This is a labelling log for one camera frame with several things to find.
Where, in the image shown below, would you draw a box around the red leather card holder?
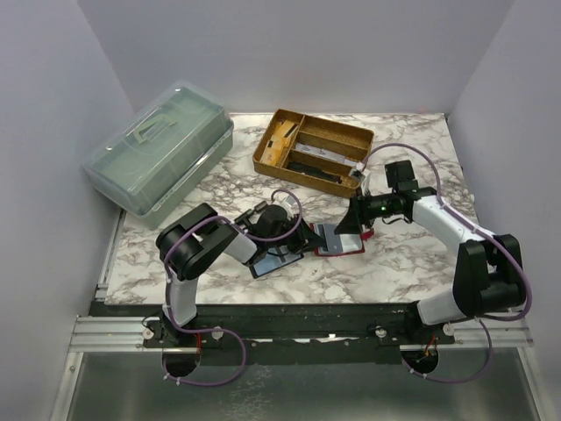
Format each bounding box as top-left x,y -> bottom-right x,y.
310,223 -> 365,257

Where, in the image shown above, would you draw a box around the black VIP credit card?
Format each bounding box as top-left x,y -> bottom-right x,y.
317,232 -> 345,256

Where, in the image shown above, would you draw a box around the black leather card holder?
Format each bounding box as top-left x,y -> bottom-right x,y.
250,249 -> 304,279

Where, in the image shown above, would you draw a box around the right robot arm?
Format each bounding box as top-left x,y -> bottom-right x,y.
335,161 -> 531,328

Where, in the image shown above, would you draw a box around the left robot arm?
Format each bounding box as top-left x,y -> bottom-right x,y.
155,201 -> 325,327

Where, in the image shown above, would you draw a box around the black cards in tray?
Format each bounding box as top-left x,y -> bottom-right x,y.
287,161 -> 342,184

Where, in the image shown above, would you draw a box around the white cards in tray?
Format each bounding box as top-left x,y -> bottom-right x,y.
295,142 -> 353,165

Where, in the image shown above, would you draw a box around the gold cards in tray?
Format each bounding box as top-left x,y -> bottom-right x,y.
259,120 -> 299,166

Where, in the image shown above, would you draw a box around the black T-shaped tool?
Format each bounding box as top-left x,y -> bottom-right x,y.
234,201 -> 269,229

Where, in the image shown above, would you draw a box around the woven wicker organizer tray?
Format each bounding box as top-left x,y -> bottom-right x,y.
252,109 -> 375,198

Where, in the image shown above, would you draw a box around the green plastic storage box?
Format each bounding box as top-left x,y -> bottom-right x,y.
82,81 -> 234,229

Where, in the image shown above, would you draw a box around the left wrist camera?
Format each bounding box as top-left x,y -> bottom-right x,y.
280,196 -> 300,215

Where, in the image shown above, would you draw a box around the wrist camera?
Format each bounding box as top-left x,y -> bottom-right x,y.
349,162 -> 371,195
280,196 -> 300,215

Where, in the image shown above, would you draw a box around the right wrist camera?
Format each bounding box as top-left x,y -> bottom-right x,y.
349,162 -> 371,195

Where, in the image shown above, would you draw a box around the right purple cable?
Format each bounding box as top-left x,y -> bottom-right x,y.
361,143 -> 534,383

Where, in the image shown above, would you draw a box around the black mounting base rail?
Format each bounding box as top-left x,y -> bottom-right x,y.
89,299 -> 522,365

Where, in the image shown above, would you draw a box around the aluminium extrusion rail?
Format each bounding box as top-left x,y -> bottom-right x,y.
68,317 -> 162,353

